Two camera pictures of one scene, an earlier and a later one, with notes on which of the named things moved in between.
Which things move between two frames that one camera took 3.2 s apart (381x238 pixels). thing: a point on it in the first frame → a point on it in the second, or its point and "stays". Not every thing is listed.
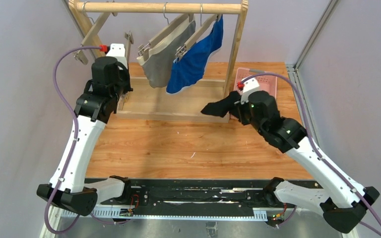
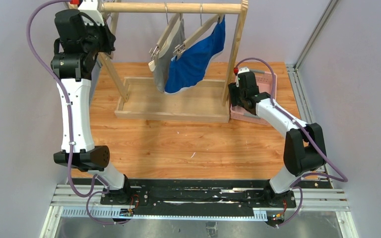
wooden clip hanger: [129, 39] → [114, 17]
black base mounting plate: [256, 193] stays
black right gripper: [237, 105] → [235, 99]
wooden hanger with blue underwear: [181, 49] stays
